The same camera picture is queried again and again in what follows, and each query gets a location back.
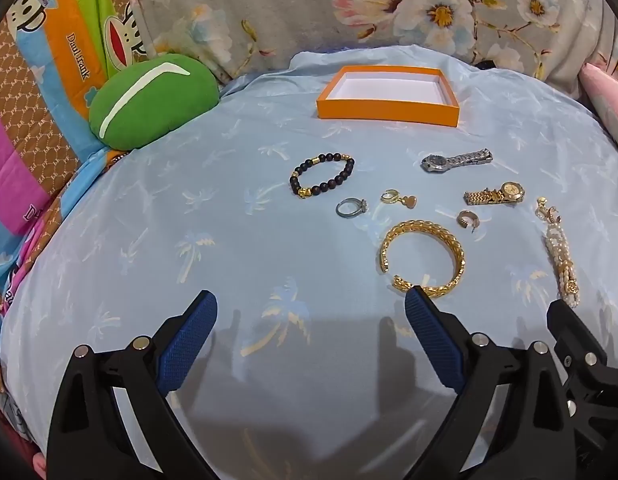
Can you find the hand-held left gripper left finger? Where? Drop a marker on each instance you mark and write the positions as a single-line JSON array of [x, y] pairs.
[[189, 340]]

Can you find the gold bangle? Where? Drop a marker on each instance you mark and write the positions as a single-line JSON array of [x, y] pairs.
[[456, 255]]

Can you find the silver wristwatch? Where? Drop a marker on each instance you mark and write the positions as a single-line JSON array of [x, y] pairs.
[[434, 162]]

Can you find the green pillow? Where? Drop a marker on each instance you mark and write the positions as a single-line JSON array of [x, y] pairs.
[[154, 110]]

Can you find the cartoon printed blanket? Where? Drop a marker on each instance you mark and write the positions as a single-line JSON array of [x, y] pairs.
[[64, 60]]

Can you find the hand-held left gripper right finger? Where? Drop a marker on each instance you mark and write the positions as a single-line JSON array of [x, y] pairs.
[[434, 340]]

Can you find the light blue bed sheet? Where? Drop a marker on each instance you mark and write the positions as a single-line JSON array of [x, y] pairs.
[[189, 235]]

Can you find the gold heart earring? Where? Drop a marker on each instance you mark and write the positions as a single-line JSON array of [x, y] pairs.
[[411, 202]]

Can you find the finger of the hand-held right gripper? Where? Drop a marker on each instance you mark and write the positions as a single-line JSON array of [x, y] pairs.
[[584, 345]]

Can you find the gold wristwatch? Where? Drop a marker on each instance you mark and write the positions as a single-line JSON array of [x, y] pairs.
[[511, 191]]

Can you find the grey floral blanket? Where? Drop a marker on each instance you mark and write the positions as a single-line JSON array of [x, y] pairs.
[[289, 10]]

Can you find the orange cardboard box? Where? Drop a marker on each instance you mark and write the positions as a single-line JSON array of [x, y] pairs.
[[389, 112]]

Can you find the rose gold hoop earring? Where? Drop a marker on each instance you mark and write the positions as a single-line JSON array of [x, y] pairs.
[[464, 220]]

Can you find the pink pillow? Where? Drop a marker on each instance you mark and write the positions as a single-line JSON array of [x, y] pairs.
[[609, 95]]

